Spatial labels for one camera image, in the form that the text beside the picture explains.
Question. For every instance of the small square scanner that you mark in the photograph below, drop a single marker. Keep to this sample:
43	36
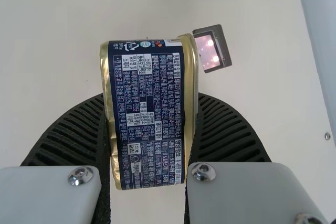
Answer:
212	51

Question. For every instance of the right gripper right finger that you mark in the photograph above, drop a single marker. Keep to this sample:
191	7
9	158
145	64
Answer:
228	134

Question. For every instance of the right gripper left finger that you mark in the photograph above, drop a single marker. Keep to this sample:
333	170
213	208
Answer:
68	134

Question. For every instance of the rectangular tin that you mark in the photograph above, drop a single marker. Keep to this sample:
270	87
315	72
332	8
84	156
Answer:
149	108

